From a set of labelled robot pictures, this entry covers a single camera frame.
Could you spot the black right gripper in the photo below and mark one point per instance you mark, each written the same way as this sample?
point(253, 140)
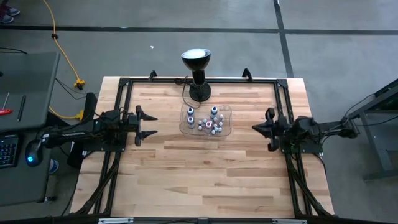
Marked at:
point(281, 128)

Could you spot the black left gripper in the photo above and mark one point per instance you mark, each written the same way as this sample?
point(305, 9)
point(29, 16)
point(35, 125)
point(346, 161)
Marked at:
point(138, 126)

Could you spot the purple large food coloring bottle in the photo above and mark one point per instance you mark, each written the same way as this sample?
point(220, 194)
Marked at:
point(190, 120)

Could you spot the blue large food coloring bottle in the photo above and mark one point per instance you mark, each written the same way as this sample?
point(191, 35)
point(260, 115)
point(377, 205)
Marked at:
point(214, 110)

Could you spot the pink large food coloring bottle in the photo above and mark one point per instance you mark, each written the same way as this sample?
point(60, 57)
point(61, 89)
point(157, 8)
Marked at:
point(208, 124)

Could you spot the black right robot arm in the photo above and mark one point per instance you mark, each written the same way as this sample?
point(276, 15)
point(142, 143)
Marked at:
point(326, 129)

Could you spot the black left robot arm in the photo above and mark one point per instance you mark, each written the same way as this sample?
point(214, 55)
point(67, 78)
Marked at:
point(71, 134)

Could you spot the clear plastic bin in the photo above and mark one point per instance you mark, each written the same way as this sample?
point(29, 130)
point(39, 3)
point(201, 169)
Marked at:
point(196, 133)

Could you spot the black flat monitor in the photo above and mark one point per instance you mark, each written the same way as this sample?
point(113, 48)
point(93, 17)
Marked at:
point(90, 102)

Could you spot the black gooseneck desk lamp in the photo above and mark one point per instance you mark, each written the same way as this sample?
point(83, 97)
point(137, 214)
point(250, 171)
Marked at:
point(199, 91)

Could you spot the blue shoe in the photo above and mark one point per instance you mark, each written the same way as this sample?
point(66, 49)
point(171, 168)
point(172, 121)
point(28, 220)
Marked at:
point(54, 166)

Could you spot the dark metal side table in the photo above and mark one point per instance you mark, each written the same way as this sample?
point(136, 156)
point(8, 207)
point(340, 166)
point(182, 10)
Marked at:
point(371, 107)

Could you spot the black computer mouse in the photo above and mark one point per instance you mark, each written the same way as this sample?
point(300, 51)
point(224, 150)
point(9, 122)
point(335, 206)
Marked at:
point(33, 152)

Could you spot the black pen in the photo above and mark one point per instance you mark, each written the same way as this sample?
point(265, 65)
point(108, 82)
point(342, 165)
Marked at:
point(21, 108)

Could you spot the grey desk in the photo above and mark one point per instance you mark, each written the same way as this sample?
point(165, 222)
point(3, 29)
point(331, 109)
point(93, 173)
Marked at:
point(28, 81)

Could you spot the backlit black keyboard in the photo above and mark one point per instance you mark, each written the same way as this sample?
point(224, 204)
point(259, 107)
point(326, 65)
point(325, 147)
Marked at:
point(7, 151)

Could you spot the person's sneaker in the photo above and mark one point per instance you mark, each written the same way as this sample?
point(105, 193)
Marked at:
point(5, 18)
point(13, 11)

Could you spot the silver metal bracket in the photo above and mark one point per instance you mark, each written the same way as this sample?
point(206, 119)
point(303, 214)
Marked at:
point(115, 220)
point(289, 221)

